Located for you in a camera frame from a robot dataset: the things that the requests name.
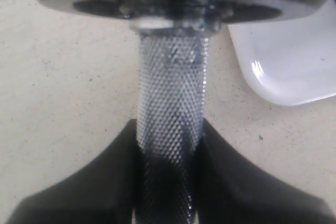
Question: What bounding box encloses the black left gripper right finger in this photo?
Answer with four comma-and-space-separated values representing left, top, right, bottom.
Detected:
196, 123, 335, 223

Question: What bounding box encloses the chrome threaded dumbbell bar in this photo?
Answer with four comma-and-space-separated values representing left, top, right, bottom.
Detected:
130, 0, 221, 223

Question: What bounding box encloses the white rectangular plastic tray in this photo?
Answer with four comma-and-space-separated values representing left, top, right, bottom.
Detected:
228, 0, 335, 106

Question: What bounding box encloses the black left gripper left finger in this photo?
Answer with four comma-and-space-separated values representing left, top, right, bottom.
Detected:
7, 119, 140, 223

